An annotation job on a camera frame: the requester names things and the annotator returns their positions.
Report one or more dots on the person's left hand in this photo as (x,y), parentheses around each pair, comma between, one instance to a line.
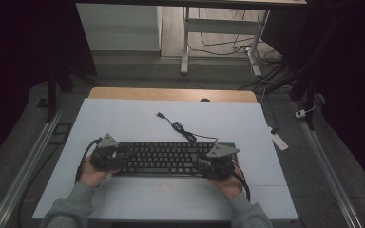
(90,177)

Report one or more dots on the black floor plate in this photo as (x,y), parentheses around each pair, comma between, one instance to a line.
(61,134)

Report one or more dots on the person's right hand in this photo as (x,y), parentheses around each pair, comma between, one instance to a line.
(231,188)

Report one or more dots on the white table cover board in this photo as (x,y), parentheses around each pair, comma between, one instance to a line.
(123,123)

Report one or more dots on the small white adapter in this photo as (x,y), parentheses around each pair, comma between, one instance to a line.
(300,114)

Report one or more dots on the black keyboard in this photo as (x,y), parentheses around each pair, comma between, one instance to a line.
(168,156)

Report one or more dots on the black metal stand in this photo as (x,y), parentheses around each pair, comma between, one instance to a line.
(310,104)
(52,95)

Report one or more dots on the white cabinet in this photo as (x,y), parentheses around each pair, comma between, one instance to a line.
(120,28)

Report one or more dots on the aluminium rail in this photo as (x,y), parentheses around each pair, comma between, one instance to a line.
(22,177)
(326,171)

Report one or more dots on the black table grommet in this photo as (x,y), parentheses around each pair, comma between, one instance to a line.
(205,100)

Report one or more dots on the white power strip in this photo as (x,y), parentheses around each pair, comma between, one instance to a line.
(280,142)

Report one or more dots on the black curtain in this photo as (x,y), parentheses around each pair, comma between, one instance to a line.
(19,47)
(351,63)

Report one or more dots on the white frame desk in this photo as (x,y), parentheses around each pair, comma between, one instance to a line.
(218,26)

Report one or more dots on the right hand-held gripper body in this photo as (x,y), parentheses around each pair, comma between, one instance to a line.
(218,167)

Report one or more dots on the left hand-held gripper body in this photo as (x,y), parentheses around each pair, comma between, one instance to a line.
(104,160)

